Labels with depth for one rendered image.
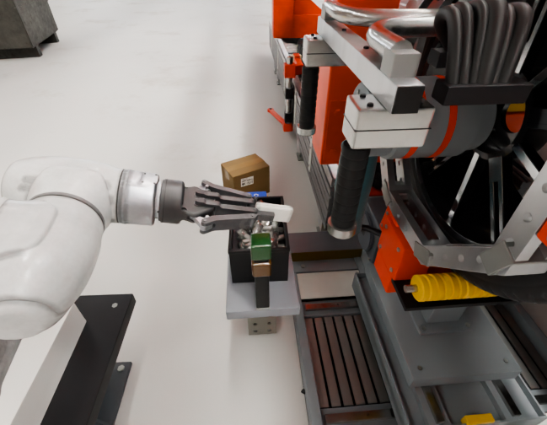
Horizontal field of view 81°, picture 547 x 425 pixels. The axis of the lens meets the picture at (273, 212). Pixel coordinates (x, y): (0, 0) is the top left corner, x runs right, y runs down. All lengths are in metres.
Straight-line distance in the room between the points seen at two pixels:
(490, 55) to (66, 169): 0.54
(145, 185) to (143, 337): 0.86
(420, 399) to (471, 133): 0.70
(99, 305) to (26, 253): 0.66
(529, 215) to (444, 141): 0.18
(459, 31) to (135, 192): 0.46
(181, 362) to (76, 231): 0.85
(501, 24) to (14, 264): 0.54
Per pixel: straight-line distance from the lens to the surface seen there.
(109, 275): 1.57
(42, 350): 0.94
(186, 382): 1.21
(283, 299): 0.78
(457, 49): 0.40
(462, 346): 1.11
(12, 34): 5.32
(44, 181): 0.54
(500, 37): 0.42
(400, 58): 0.38
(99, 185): 0.53
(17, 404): 0.89
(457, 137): 0.62
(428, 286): 0.77
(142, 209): 0.54
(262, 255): 0.61
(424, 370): 1.02
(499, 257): 0.55
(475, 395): 1.15
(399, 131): 0.41
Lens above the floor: 1.09
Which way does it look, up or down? 40 degrees down
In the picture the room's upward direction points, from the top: straight up
